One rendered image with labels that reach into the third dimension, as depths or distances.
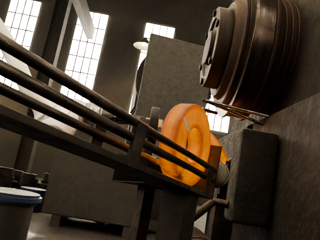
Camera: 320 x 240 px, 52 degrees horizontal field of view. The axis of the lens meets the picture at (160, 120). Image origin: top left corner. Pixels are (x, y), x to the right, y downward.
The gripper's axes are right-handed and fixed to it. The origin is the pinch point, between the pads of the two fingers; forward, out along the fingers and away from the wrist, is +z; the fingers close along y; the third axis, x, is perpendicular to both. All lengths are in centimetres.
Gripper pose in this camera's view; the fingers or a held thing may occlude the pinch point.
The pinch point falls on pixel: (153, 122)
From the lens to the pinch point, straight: 128.0
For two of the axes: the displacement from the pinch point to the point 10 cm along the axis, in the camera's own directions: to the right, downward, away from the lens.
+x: 1.2, -9.8, 1.8
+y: 0.7, -1.7, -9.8
